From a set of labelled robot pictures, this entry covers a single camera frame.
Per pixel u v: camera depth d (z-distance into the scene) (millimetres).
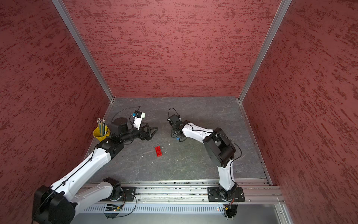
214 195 738
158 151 894
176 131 683
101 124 851
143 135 673
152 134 708
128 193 742
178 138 880
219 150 506
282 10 725
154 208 775
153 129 711
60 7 710
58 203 374
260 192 759
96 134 903
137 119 676
